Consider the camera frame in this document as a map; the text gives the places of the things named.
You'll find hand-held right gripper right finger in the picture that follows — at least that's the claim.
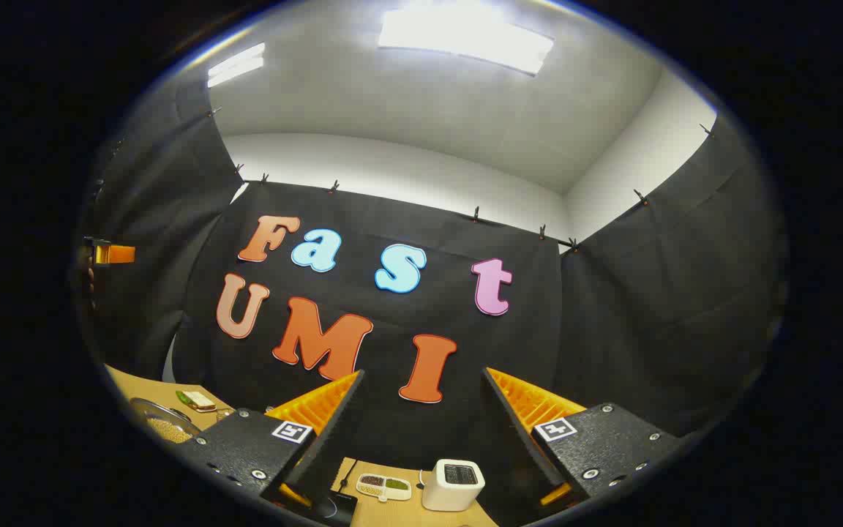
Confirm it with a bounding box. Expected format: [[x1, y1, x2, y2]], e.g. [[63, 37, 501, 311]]
[[480, 367, 686, 513]]

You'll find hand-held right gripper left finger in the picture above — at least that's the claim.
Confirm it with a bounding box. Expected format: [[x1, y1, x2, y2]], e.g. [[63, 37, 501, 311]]
[[165, 370, 366, 513]]

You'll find black induction cooktop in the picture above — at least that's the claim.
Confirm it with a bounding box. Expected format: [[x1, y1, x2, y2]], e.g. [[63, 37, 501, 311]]
[[310, 490, 359, 526]]

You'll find stainless steel pot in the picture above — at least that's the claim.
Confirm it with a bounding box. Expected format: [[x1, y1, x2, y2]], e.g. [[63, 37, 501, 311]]
[[129, 397, 203, 445]]

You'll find white divided bean dish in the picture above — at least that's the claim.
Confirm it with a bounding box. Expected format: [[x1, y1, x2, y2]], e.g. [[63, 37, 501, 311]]
[[356, 474, 413, 502]]

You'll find white box appliance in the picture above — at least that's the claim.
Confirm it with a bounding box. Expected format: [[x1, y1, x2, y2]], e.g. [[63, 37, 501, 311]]
[[421, 459, 486, 512]]

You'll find sandwich with lettuce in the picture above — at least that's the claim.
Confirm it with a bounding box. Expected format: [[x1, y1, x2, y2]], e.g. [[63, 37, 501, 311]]
[[176, 390, 217, 412]]

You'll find black backdrop cloth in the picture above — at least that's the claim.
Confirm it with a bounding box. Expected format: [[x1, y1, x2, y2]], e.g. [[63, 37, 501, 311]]
[[74, 70, 788, 469]]

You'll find pile of soybeans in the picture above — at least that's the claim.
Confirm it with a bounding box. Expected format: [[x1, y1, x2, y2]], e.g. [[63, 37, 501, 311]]
[[145, 417, 194, 444]]

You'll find small ceiling light panel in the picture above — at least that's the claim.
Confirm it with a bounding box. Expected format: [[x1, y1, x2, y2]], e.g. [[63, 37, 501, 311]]
[[206, 42, 266, 89]]

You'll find large ceiling light panel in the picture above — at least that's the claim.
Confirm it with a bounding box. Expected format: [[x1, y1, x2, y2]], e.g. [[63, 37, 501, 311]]
[[378, 4, 555, 76]]

